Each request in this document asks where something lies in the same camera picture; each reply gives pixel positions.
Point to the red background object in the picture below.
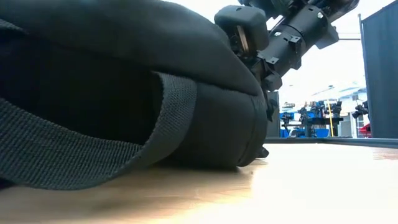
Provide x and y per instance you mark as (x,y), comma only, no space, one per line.
(366,130)

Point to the black backpack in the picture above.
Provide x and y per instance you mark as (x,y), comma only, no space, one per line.
(124,62)

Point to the background robot workstation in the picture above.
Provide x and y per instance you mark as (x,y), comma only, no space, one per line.
(314,121)

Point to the black partition panel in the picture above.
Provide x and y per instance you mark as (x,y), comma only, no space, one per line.
(382,77)

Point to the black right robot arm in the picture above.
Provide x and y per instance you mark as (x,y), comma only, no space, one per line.
(304,34)

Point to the yellow pole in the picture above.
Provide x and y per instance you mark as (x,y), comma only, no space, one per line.
(330,121)

